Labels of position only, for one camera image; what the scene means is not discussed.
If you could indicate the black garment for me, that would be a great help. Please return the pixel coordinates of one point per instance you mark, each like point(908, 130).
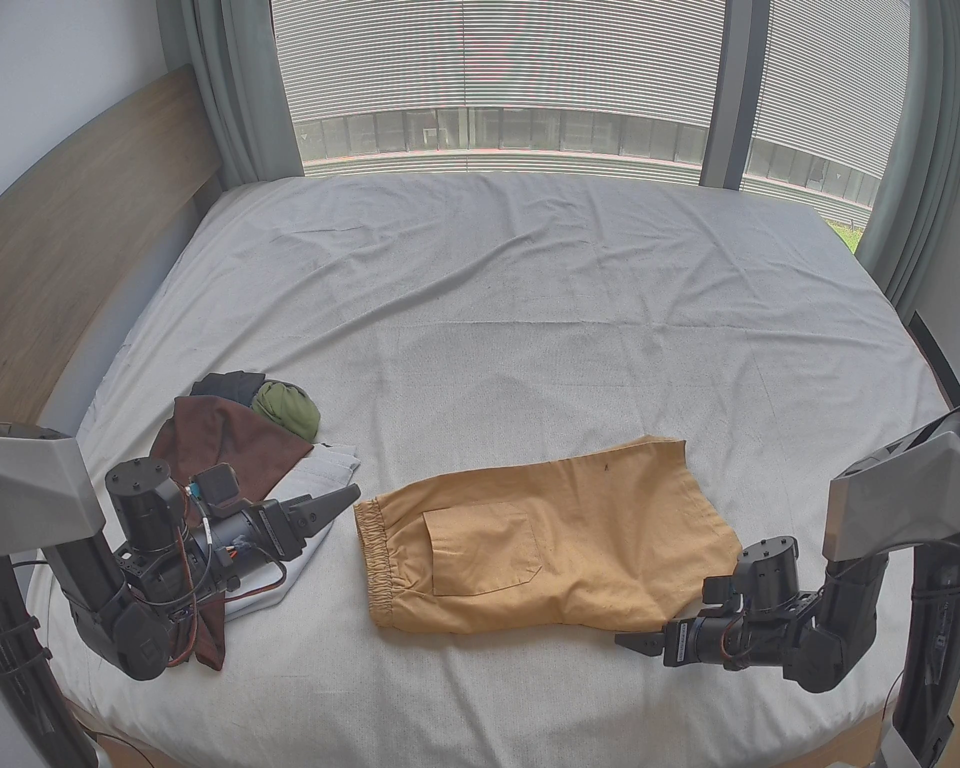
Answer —
point(221, 386)

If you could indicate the tan shorts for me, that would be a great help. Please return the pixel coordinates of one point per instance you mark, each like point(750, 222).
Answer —
point(585, 540)

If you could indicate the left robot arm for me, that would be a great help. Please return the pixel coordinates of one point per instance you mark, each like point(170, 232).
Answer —
point(45, 487)

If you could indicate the window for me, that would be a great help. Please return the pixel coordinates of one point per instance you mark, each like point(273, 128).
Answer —
point(525, 75)

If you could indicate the white garment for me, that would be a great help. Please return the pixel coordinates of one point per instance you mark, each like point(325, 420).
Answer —
point(334, 465)

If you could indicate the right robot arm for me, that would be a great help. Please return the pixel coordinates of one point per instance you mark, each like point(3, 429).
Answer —
point(885, 495)

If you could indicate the green garment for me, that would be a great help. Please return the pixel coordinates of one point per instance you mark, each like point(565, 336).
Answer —
point(289, 411)

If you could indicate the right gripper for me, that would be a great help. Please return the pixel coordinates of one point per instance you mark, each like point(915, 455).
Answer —
point(697, 641)

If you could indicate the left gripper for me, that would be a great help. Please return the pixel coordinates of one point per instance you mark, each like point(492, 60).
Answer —
point(255, 540)

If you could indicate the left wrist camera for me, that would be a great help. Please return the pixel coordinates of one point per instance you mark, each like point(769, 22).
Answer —
point(217, 491)

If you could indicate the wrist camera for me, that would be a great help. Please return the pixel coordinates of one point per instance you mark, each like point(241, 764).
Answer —
point(217, 491)
point(722, 592)

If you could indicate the blue-green curtain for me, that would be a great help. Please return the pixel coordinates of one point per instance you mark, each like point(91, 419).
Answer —
point(240, 90)
point(919, 187)

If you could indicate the bed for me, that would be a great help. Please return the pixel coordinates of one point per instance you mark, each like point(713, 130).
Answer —
point(562, 300)

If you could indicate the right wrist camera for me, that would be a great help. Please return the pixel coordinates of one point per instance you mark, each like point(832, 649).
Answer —
point(722, 592)

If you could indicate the brown garment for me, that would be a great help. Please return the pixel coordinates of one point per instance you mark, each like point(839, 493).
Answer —
point(225, 442)

